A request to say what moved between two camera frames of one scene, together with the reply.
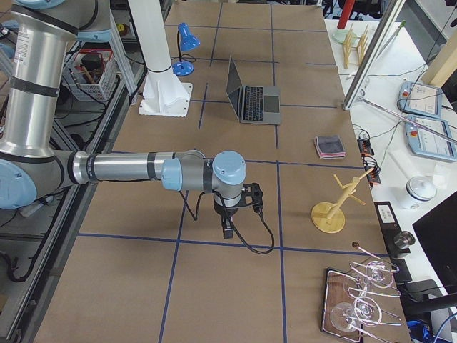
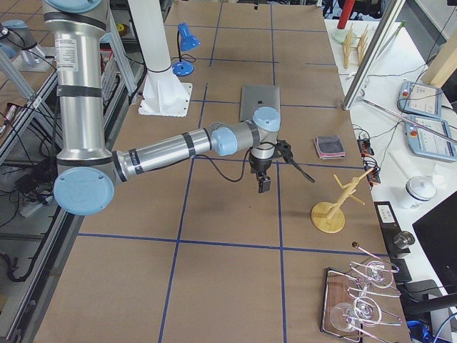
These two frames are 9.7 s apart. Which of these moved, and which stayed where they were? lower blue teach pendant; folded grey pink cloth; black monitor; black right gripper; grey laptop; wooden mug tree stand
Moved: grey laptop; black right gripper
Stayed: wooden mug tree stand; lower blue teach pendant; folded grey pink cloth; black monitor
